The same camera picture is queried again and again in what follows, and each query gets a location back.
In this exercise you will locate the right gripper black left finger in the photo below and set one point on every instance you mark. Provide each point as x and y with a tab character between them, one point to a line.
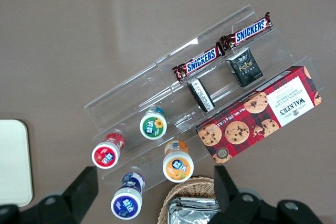
71	197

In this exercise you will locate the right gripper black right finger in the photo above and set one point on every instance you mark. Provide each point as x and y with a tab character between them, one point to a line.
236	203

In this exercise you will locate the light wicker basket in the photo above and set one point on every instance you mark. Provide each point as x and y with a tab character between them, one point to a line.
183	186

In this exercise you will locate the cream plastic tray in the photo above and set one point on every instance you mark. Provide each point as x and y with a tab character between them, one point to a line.
13	161

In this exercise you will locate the stack of foil trays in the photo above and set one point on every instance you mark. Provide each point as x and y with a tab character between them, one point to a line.
191	213

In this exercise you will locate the red lid gum jar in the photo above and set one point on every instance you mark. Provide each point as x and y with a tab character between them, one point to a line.
105	155

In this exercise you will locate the purple lid gum jar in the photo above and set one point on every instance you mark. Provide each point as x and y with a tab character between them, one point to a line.
125	205

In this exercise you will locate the orange lid gum jar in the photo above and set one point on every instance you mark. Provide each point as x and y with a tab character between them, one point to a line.
178	167

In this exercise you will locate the red Walkers cookie box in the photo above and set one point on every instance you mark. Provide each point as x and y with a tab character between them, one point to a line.
249	127

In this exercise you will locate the green lid gum jar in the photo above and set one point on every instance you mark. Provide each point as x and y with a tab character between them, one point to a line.
153	127

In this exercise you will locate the black Face tissue pack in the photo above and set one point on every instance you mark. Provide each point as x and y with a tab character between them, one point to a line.
245	68
200	94

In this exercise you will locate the clear acrylic stepped snack stand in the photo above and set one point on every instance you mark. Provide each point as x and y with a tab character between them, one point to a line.
131	95

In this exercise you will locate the Snickers chocolate bar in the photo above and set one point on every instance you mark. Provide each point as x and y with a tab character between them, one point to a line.
249	33
200	61

